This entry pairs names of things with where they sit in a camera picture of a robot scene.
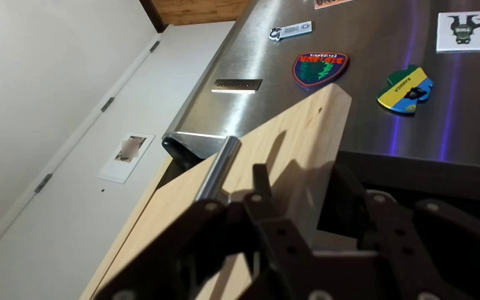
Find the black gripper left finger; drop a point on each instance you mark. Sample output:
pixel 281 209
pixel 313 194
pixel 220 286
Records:
pixel 261 244

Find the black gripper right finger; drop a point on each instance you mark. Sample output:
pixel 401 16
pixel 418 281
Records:
pixel 450 261

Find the light wood cupboard door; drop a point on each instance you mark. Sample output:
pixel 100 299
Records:
pixel 295 134

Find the white room door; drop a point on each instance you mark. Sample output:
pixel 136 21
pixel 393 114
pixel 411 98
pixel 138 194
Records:
pixel 56 234

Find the dark door hinge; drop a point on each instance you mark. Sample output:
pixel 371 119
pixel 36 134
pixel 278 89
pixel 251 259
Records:
pixel 41 184
pixel 106 104
pixel 155 46

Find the black fridge hinge cover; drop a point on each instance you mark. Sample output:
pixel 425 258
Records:
pixel 180 153

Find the stainless steel refrigerator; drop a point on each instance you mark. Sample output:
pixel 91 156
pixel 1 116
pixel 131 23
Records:
pixel 373 134

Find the silver fridge nameplate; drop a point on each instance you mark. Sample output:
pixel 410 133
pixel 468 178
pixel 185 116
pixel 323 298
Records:
pixel 236 86

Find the small white bordered photo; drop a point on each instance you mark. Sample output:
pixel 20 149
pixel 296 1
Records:
pixel 128 151

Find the yellow blue green magnet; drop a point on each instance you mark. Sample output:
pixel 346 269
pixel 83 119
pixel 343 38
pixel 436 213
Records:
pixel 405 91

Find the shield shaped fridge magnet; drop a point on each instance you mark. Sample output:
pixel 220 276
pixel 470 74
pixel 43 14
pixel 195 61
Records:
pixel 320 69

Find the white square magnet black figure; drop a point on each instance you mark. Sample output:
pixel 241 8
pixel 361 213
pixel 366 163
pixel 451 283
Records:
pixel 461 31

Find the red rectangular fridge magnet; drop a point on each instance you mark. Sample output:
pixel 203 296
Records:
pixel 328 3

